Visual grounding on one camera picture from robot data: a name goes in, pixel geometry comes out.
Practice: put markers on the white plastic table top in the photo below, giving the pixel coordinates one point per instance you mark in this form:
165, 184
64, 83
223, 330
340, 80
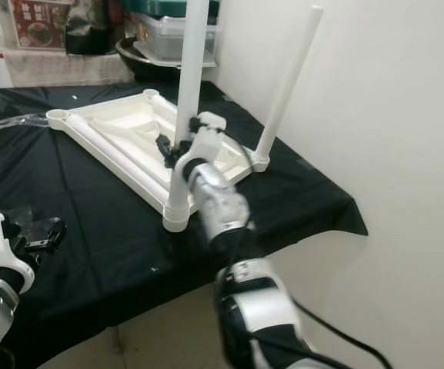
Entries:
129, 134

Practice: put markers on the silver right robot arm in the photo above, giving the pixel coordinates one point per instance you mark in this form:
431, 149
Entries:
222, 204

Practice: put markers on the black tablecloth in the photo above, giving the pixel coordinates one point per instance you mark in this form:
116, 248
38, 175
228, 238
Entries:
98, 246

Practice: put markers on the black wok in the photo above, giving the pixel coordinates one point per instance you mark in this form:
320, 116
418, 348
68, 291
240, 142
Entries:
131, 65

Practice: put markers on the clear tape strip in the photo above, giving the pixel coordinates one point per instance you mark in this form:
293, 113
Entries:
20, 123

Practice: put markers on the clear plastic container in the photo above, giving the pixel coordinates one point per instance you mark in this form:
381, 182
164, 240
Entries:
164, 40

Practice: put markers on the beige cloth covered shelf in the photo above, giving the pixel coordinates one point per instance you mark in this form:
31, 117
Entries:
60, 68

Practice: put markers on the green round pot lid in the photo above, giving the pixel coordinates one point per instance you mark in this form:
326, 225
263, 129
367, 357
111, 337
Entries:
156, 8

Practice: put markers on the black bag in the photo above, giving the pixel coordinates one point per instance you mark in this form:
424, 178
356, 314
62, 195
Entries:
87, 29

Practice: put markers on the red printed carton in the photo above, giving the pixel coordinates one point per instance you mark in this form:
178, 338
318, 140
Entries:
43, 24

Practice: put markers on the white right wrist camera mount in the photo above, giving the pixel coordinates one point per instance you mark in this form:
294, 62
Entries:
210, 134

